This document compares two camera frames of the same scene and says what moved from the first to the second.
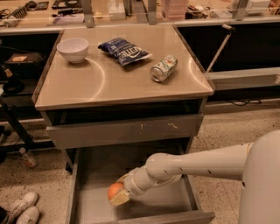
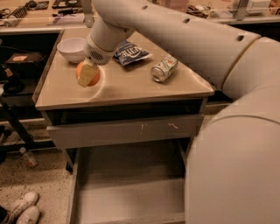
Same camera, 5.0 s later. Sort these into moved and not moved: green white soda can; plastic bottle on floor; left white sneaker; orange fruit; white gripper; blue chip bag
Moved: white gripper; orange fruit
Not moved: blue chip bag; left white sneaker; plastic bottle on floor; green white soda can
